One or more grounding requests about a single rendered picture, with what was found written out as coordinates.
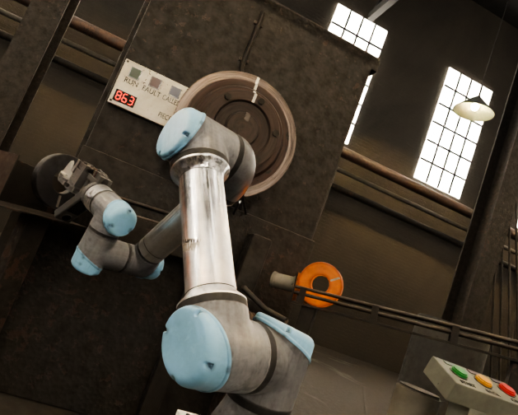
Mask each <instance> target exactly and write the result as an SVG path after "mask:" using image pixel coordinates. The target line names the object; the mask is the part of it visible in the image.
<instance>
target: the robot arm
mask: <svg viewBox="0 0 518 415"><path fill-rule="evenodd" d="M156 152H157V154H158V156H160V157H161V158H162V160H164V161H169V162H170V177H171V179H172V180H173V182H174V183H175V184H177V185H178V186H179V191H180V204H179V205H178V206H177V207H175V208H174V209H173V210H172V211H171V212H170V213H169V214H168V215H167V216H166V217H165V218H164V219H163V220H161V221H160V222H159V223H158V224H157V225H156V226H155V227H154V228H153V229H152V230H151V231H150V232H149V233H147V234H146V235H145V236H144V237H143V238H142V239H141V240H140V241H139V242H138V243H137V244H136V245H132V244H129V243H126V242H123V241H120V240H118V238H119V237H120V236H124V235H127V234H128V233H129V232H130V231H132V230H133V228H134V227H135V226H136V223H137V216H136V213H135V211H134V210H133V209H132V208H131V207H130V206H129V204H128V203H127V202H125V201H124V200H123V199H122V198H121V197H119V196H118V195H117V194H116V193H115V192H114V191H113V190H112V189H111V188H110V186H111V185H112V183H113V182H112V181H111V180H110V179H108V177H109V176H108V175H106V174H105V173H104V172H103V171H102V170H99V169H96V168H95V167H94V166H93V165H91V164H89V163H87V162H85V161H84V162H82V161H81V160H80V159H78V161H77V163H76V165H75V166H73V165H74V161H70V162H69V163H68V165H67V166H66V167H65V169H64V170H61V171H60V173H59V175H58V181H59V182H60V183H61V184H62V185H64V187H65V188H66V189H67V190H68V191H70V192H71V193H73V194H75V196H74V197H72V198H71V199H69V200H68V201H67V202H66V203H64V204H63V205H62V206H60V207H59V208H57V209H56V210H55V211H54V217H55V218H57V219H59V220H61V221H65V222H67V223H69V222H71V221H73V220H74V219H75V218H77V217H79V216H80V215H81V214H83V213H84V212H85V211H86V210H89V211H90V212H91V214H92V215H93V216H94V217H93V218H92V219H91V222H90V224H89V226H88V227H87V229H86V232H85V233H84V235H83V237H82V239H81V241H80V243H79V244H78V245H77V249H76V251H75V253H74V255H73V257H72V260H71V263H72V266H73V267H74V268H75V269H76V270H77V271H79V272H81V273H84V274H86V275H89V276H96V275H98V274H99V273H100V271H102V269H103V268H106V269H109V270H113V271H115V272H120V273H126V274H129V275H133V276H135V277H138V278H146V279H150V280H152V279H155V278H157V277H158V276H159V275H160V273H161V271H162V269H163V267H164V258H166V257H167V256H168V255H169V254H170V253H171V252H173V251H174V250H175V249H176V248H177V247H178V246H180V245H181V244H182V250H183V264H184V292H185V296H184V298H183V299H182V300H181V301H180V302H179V303H178V304H177V306H176V311H175V312H174V313H173V314H172V315H171V317H170V318H169V319H168V321H167V323H166V331H165V332H163V335H162V342H161V351H162V357H163V362H164V364H165V367H166V370H167V372H168V373H169V375H170V377H171V378H172V379H173V380H175V382H176V383H177V384H178V385H180V386H182V387H185V388H187V389H196V390H197V391H200V392H204V393H211V392H222V393H226V395H225V397H224V398H223V400H222V401H221V402H220V403H219V404H218V405H217V407H216V408H215V409H214V411H213V412H212V414H211V415H291V413H292V409H293V407H294V404H295V402H296V397H297V395H298V393H299V390H300V387H301V384H302V381H303V379H304V376H305V374H306V370H307V367H308V365H309V364H310V362H311V359H310V358H311V355H312V352H313V350H314V346H315V345H314V341H313V339H312V338H311V337H310V336H308V335H306V334H304V333H302V332H301V331H299V330H297V329H294V328H293V327H291V326H289V325H287V324H284V323H283V322H281V321H279V320H277V319H274V318H273V317H271V316H269V315H266V314H264V313H262V312H258V313H257V314H256V315H255V317H253V320H250V315H249V309H248V303H247V299H246V297H245V296H244V295H243V294H241V293H240V292H238V291H237V290H236V278H235V271H234V264H233V257H232V250H231V237H230V230H229V223H228V216H227V210H226V206H231V205H233V204H234V203H235V202H236V201H238V200H239V199H240V198H241V197H242V196H243V195H244V194H245V192H246V190H247V189H248V188H249V186H250V184H251V182H252V180H253V178H254V173H255V167H256V162H255V156H254V151H253V149H252V147H251V145H250V144H249V143H248V142H247V141H246V140H245V139H244V138H243V137H242V136H240V135H238V134H236V133H234V132H232V131H231V130H230V129H228V128H226V127H224V126H222V125H221V124H219V123H218V122H216V121H215V120H213V119H211V118H209V117H208V116H207V115H206V114H205V113H203V112H202V113H201V112H199V111H197V110H196V109H194V108H184V109H182V110H179V111H178V112H177V113H175V114H174V115H173V116H172V117H171V118H170V119H169V121H168V122H167V123H166V125H165V127H164V128H163V129H162V131H161V134H160V136H159V138H158V141H157V145H156Z"/></svg>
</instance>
